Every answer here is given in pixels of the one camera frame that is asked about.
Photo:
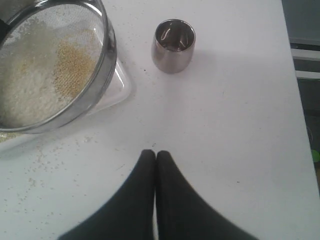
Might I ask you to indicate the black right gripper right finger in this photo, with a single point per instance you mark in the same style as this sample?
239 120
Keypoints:
182 214

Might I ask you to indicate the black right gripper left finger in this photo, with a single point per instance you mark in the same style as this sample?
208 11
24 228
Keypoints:
128 214

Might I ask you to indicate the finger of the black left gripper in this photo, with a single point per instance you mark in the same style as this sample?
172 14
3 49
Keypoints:
4 30

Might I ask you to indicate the round steel mesh sieve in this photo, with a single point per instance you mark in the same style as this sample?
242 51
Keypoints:
65 17

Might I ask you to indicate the small steel cup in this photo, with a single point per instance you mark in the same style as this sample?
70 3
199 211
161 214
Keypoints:
173 46

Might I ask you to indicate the yellow grain pile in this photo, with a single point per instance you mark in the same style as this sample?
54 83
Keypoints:
77 56

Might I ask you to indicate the white rice grains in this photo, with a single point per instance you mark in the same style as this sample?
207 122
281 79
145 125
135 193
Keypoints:
27 63

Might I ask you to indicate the white rectangular tray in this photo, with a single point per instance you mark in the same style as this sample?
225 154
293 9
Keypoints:
118 90

